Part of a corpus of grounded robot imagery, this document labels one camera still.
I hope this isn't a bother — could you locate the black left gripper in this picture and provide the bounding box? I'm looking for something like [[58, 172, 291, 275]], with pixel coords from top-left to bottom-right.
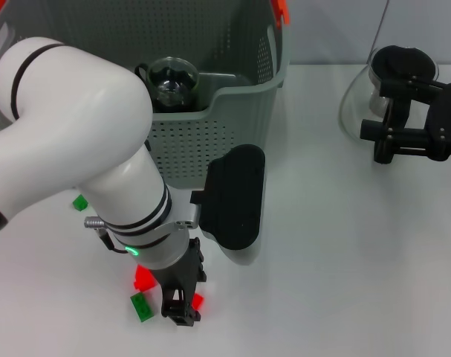
[[152, 237, 207, 328]]

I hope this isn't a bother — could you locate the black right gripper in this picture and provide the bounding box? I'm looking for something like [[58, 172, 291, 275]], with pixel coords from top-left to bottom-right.
[[360, 76, 451, 162]]

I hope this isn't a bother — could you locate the green toy brick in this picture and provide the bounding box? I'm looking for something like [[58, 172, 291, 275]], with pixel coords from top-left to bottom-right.
[[71, 194, 90, 212], [129, 292, 156, 322]]

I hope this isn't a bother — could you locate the glass teacup black sleeve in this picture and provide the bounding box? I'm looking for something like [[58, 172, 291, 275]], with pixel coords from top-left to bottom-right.
[[134, 56, 201, 112]]

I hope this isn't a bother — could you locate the bright red curved block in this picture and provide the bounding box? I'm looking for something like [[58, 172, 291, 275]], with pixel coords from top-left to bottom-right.
[[133, 263, 158, 292]]

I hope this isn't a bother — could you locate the grey perforated plastic storage bin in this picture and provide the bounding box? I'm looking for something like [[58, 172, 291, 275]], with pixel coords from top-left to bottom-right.
[[0, 0, 291, 191]]

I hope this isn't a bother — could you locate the left gripper grey cable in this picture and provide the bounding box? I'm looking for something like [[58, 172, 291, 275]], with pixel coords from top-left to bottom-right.
[[97, 229, 132, 255]]

